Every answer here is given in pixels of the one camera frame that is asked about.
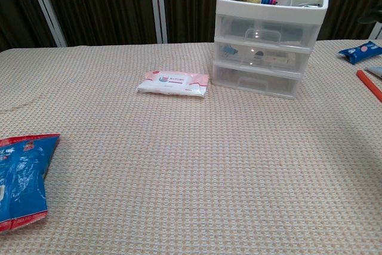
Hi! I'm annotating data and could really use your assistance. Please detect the clear lowest drawer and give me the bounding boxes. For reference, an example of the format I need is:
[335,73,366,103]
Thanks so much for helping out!
[212,62,302,97]

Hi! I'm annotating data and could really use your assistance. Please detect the white drawer organizer box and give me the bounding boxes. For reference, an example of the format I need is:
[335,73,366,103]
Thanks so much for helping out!
[211,0,329,100]

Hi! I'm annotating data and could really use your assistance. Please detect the pink white wet wipes pack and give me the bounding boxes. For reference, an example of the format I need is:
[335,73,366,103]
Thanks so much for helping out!
[137,70,210,99]

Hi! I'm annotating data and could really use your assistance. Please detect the beige woven tablecloth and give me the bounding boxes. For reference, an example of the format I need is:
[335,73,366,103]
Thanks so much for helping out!
[0,39,382,255]

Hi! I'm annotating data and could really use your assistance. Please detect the small blue tissue packet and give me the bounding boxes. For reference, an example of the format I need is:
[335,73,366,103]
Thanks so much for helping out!
[338,41,382,65]

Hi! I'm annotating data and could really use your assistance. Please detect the red pen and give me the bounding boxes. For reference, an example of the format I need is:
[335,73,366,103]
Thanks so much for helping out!
[356,69,382,103]

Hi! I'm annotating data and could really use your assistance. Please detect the blue red snack bag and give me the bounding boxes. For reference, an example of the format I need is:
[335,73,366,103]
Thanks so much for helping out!
[0,133,61,234]

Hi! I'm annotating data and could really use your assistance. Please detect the clear drawer with wide handle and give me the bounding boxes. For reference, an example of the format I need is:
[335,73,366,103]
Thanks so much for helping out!
[215,14,320,50]

